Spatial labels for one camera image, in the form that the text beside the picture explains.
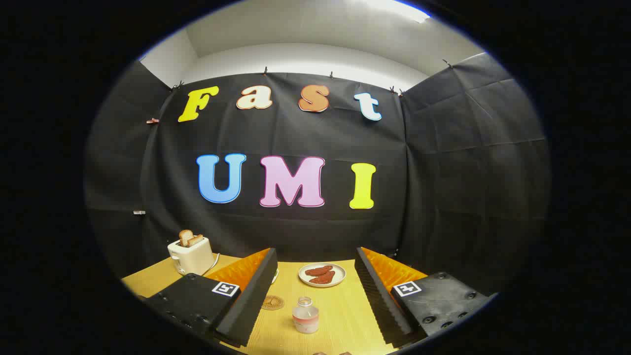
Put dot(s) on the white round plate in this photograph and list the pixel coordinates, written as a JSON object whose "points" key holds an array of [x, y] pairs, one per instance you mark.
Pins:
{"points": [[340, 273]]}

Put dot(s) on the brown meat patty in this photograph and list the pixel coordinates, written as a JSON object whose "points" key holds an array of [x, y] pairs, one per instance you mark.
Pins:
{"points": [[324, 278], [318, 270]]}

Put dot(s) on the clear plastic juice bottle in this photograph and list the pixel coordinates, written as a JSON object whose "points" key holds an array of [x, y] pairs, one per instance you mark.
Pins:
{"points": [[305, 319]]}

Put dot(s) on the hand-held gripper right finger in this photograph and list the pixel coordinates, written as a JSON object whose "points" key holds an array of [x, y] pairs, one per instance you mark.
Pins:
{"points": [[382, 301]]}

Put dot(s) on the wooden table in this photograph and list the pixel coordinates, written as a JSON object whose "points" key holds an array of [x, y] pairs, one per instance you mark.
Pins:
{"points": [[340, 315]]}

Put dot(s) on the round wooden coaster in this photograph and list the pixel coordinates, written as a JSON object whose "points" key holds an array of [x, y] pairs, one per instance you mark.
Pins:
{"points": [[272, 302]]}

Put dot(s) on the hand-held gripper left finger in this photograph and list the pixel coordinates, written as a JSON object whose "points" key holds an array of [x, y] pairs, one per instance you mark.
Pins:
{"points": [[254, 296]]}

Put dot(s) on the white divided seed dish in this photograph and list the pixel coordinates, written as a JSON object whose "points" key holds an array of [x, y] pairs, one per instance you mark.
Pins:
{"points": [[275, 276]]}

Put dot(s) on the white toaster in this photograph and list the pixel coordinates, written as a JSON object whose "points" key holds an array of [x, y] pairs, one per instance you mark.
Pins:
{"points": [[190, 256]]}

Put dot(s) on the black backdrop cloth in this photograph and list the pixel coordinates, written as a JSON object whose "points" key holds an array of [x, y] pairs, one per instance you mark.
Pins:
{"points": [[434, 197]]}

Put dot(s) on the toast slice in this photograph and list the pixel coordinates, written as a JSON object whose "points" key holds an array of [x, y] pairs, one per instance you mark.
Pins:
{"points": [[196, 240], [184, 237]]}

